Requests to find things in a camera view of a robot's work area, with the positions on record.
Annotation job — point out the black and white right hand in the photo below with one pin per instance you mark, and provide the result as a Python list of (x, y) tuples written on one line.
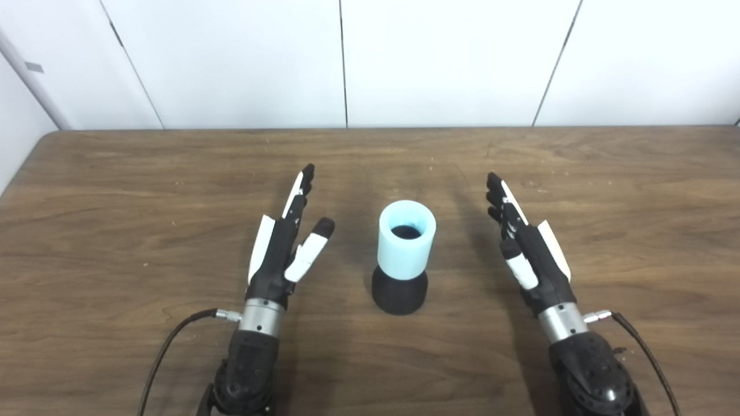
[(540, 266)]

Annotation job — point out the black and white left hand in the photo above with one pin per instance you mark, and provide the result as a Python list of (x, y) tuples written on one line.
[(277, 260)]

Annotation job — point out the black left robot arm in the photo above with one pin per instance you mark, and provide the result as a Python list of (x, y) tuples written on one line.
[(248, 370)]

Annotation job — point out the white corner post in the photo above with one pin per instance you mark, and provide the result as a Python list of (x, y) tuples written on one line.
[(49, 101)]

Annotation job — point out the small grey wall tag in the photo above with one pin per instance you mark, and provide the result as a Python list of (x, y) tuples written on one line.
[(33, 66)]

